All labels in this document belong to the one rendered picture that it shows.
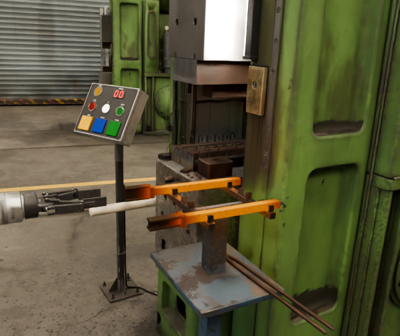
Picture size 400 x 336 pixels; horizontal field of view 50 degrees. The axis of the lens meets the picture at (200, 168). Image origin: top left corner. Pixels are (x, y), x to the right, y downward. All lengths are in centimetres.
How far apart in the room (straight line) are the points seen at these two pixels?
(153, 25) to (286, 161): 524
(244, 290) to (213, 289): 10
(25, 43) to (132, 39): 346
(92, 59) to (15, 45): 152
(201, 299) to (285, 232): 45
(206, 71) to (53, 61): 806
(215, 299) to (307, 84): 76
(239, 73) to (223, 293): 90
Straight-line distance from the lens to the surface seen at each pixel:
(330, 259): 195
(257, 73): 157
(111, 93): 224
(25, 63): 965
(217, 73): 174
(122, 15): 667
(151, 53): 656
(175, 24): 185
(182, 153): 183
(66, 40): 965
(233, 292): 136
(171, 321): 215
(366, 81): 174
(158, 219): 114
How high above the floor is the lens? 143
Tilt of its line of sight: 17 degrees down
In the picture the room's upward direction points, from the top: 2 degrees clockwise
